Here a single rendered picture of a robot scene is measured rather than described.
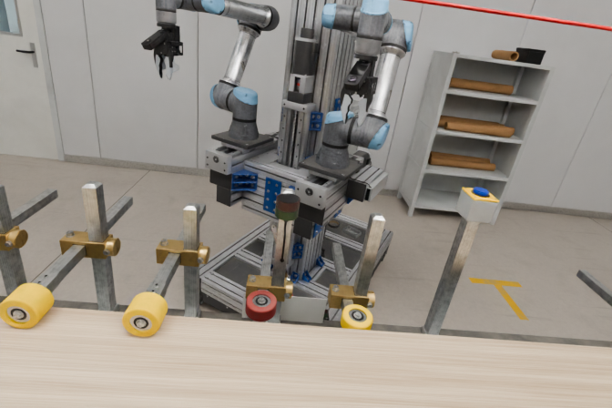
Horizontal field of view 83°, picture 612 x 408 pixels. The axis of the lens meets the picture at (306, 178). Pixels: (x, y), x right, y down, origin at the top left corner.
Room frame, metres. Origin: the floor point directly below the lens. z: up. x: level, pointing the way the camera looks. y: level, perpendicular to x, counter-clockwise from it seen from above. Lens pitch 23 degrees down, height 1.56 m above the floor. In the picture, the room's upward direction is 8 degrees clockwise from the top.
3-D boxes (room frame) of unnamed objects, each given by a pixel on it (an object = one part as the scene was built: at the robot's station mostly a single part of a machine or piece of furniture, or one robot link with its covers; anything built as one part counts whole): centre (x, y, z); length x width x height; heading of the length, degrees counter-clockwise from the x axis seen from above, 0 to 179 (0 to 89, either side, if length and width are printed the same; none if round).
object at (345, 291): (0.84, -0.19, 0.84); 0.13 x 0.06 x 0.05; 95
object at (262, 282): (0.81, 0.06, 0.85); 0.13 x 0.06 x 0.05; 95
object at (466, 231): (0.86, -0.47, 0.93); 0.05 x 0.04 x 0.45; 95
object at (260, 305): (0.70, 0.07, 0.85); 0.08 x 0.08 x 0.11
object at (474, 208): (0.86, -0.47, 1.18); 0.07 x 0.07 x 0.08; 5
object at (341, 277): (0.89, -0.16, 0.83); 0.43 x 0.03 x 0.04; 5
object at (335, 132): (1.45, -0.11, 1.21); 0.13 x 0.12 x 0.14; 71
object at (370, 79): (1.10, -0.13, 1.46); 0.09 x 0.08 x 0.12; 154
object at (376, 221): (0.84, -0.21, 0.89); 0.03 x 0.03 x 0.48; 5
